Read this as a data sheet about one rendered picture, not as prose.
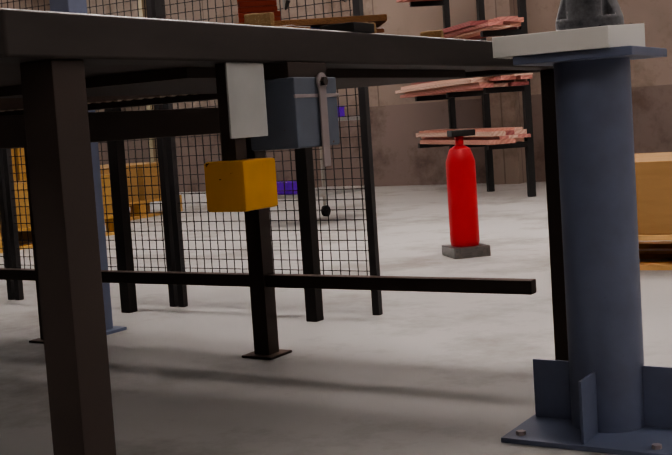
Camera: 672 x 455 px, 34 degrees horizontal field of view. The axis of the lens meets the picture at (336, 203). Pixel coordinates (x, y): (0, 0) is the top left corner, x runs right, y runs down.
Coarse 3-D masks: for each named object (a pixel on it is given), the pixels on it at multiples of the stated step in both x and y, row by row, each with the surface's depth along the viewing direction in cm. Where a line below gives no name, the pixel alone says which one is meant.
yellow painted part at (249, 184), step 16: (224, 64) 175; (224, 80) 175; (224, 96) 175; (224, 112) 176; (224, 128) 176; (224, 144) 176; (240, 144) 176; (224, 160) 176; (240, 160) 173; (256, 160) 174; (272, 160) 178; (208, 176) 175; (224, 176) 173; (240, 176) 171; (256, 176) 174; (272, 176) 177; (208, 192) 175; (224, 192) 173; (240, 192) 172; (256, 192) 174; (272, 192) 177; (208, 208) 175; (224, 208) 174; (240, 208) 172; (256, 208) 174
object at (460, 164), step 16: (448, 160) 578; (464, 160) 574; (448, 176) 578; (464, 176) 574; (448, 192) 580; (464, 192) 574; (448, 208) 582; (464, 208) 575; (464, 224) 576; (464, 240) 576; (448, 256) 581; (464, 256) 573; (480, 256) 575
